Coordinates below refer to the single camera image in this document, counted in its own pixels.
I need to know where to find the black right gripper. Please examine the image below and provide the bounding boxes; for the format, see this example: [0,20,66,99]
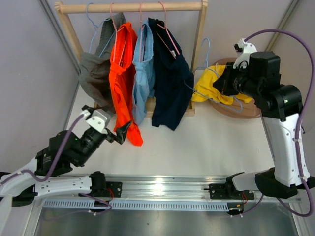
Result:
[213,62,261,99]

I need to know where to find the yellow shorts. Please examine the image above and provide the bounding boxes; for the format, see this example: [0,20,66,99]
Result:
[191,65,253,105]

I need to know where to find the blue wire hanger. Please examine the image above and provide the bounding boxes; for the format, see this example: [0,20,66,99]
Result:
[183,38,244,114]

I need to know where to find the navy blue shorts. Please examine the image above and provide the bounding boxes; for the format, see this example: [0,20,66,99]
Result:
[148,18,194,131]

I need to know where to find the pink hanger of navy shorts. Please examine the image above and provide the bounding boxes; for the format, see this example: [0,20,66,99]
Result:
[159,1,180,58]

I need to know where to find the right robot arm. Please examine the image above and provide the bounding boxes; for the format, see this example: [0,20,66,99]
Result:
[213,52,315,199]

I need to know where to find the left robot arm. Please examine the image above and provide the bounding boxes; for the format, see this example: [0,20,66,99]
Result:
[0,106,131,207]

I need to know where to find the light blue shorts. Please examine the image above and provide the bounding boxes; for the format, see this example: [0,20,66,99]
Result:
[132,20,155,125]

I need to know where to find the grey shorts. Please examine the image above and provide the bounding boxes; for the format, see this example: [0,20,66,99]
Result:
[78,12,126,116]

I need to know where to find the orange shorts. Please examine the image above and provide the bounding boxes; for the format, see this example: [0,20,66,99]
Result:
[109,22,143,147]

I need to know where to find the pink hanger of orange shorts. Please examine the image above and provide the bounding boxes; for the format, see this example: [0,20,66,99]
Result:
[110,2,126,67]

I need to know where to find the blue hanger of grey shorts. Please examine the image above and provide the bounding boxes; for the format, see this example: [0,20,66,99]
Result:
[86,2,116,60]

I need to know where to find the translucent pink plastic basket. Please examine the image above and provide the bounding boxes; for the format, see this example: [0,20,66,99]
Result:
[208,57,263,120]

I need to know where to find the wooden clothes rack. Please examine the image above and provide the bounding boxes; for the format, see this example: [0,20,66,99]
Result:
[54,0,208,118]

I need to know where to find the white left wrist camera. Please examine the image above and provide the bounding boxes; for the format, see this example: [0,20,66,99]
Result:
[82,110,113,133]

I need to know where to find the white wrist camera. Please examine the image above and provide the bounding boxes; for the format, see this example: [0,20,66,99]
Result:
[233,38,257,69]
[82,110,113,133]

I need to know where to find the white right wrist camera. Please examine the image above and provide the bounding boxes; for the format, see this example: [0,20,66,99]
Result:
[233,38,257,69]

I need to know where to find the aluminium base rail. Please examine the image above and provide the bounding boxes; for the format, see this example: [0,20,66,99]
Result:
[33,175,302,203]

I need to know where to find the slotted cable duct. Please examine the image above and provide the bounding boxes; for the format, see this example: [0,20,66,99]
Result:
[44,199,229,212]

